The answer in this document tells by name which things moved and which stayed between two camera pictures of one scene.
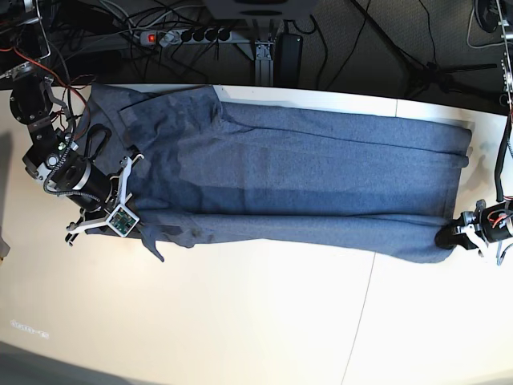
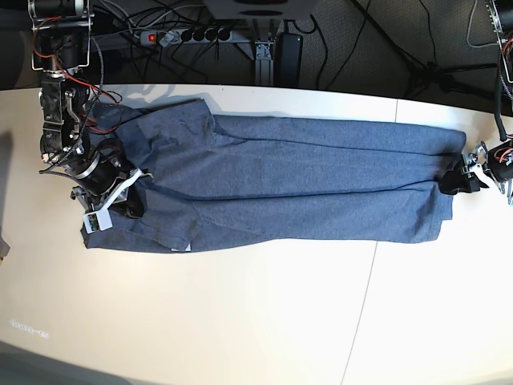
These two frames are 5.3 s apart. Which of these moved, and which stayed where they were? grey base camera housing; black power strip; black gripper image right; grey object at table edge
Moved: black gripper image right
Stayed: black power strip; grey base camera housing; grey object at table edge
